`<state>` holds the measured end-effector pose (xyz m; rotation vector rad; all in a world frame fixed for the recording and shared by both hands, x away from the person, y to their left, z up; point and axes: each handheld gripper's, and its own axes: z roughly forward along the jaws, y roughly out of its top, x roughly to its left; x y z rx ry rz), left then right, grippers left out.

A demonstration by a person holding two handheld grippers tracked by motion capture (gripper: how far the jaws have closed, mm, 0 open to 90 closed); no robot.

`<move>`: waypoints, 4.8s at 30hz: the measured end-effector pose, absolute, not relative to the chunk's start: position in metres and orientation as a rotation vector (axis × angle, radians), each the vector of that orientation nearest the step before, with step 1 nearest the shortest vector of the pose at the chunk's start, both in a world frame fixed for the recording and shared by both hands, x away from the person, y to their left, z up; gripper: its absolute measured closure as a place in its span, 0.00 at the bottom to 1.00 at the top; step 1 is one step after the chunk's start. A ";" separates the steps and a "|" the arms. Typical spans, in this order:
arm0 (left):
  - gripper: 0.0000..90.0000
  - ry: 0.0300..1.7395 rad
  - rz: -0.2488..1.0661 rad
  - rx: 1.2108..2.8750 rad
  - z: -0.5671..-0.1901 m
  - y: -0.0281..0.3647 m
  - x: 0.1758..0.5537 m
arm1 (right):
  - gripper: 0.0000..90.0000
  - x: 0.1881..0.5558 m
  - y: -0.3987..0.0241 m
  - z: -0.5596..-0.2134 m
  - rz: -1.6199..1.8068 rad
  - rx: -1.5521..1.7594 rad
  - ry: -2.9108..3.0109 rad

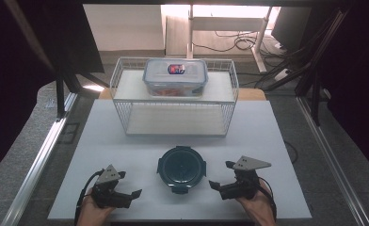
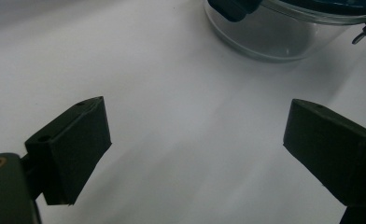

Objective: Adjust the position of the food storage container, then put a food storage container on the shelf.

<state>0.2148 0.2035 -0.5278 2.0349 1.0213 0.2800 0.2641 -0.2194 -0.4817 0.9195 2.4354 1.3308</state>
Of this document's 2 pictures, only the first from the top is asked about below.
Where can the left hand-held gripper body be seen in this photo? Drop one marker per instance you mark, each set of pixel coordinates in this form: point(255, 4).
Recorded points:
point(110, 196)

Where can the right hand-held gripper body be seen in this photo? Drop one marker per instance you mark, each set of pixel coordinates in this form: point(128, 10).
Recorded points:
point(243, 188)

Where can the dark teal round container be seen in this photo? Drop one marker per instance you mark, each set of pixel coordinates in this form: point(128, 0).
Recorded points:
point(181, 169)

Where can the person's left hand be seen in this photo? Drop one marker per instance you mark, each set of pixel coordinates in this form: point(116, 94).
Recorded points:
point(93, 215)

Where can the person's right hand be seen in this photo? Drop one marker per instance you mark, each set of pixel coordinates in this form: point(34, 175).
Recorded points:
point(261, 207)

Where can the black metal stand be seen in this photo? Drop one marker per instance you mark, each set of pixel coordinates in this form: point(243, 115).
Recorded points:
point(314, 78)
point(60, 94)

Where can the clear rectangular container blue lid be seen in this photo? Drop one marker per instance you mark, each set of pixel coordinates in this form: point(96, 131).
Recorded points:
point(173, 78)

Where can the white cabinet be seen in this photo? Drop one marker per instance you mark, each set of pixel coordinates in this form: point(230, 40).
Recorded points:
point(123, 26)

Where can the dark monitor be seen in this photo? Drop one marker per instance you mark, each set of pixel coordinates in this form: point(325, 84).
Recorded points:
point(291, 28)

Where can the black curtain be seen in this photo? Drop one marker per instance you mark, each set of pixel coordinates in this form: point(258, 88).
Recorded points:
point(57, 34)

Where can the aluminium rail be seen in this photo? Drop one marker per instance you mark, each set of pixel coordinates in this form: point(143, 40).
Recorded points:
point(330, 157)
point(38, 166)

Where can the white desk frame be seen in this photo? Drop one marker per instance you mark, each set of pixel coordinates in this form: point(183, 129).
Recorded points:
point(226, 23)

